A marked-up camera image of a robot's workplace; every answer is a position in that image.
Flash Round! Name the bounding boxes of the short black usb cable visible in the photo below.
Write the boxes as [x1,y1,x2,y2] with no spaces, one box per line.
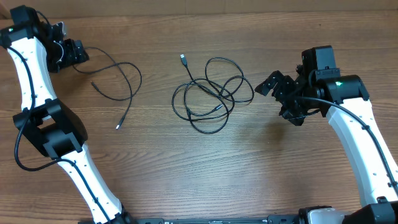
[72,46,143,130]

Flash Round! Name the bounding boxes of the long black usb cable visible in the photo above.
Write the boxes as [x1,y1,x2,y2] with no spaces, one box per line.
[171,54,255,135]

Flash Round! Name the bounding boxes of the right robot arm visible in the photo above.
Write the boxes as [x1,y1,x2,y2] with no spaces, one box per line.
[255,45,397,223]

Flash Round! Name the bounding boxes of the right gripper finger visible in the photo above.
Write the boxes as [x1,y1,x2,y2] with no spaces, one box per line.
[279,107,306,126]
[254,70,284,96]

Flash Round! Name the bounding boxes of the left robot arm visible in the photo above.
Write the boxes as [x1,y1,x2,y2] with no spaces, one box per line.
[1,5,134,223]

